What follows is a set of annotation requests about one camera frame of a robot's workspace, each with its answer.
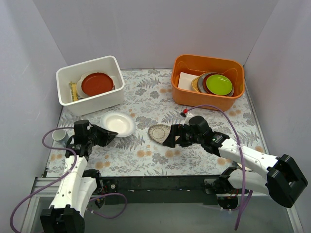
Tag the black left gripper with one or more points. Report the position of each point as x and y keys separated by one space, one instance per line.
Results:
x=97 y=135

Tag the white deep bowl plate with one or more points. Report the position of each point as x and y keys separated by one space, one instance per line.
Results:
x=118 y=122

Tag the white plastic bin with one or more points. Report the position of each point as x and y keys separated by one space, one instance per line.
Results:
x=73 y=73

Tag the grey plate in bin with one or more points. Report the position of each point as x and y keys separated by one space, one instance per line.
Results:
x=200 y=83

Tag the red lacquer round plate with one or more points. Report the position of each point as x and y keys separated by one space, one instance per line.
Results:
x=96 y=84

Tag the orange plastic bin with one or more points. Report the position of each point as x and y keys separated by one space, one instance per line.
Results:
x=198 y=65

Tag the yellow basket plate in bin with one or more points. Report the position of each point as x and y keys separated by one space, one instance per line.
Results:
x=194 y=84

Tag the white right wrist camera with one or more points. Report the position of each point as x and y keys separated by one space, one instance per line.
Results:
x=187 y=116

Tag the white square plate in bin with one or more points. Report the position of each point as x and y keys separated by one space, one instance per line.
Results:
x=185 y=81

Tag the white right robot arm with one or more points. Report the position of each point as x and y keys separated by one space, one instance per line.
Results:
x=278 y=177

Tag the speckled oval ceramic plate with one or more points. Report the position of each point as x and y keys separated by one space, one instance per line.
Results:
x=159 y=133

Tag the small white cup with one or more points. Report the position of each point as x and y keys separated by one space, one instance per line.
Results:
x=60 y=136

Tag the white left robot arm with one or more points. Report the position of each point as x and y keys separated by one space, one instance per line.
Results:
x=66 y=212

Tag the floral patterned table mat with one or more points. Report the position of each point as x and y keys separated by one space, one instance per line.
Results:
x=148 y=101

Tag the small beige saucer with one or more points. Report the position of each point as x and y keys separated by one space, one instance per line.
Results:
x=245 y=168

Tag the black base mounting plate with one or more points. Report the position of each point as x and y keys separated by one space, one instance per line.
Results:
x=171 y=189

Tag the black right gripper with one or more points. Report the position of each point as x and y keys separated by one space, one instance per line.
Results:
x=181 y=136

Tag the yellow woven bamboo mat plate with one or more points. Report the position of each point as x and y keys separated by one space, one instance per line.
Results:
x=73 y=91

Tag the dark red plate in bin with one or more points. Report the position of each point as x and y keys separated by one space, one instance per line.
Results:
x=205 y=83

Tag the beige divided plate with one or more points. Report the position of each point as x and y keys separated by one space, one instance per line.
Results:
x=78 y=85

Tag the lime green plate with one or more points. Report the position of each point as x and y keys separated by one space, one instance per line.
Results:
x=219 y=84

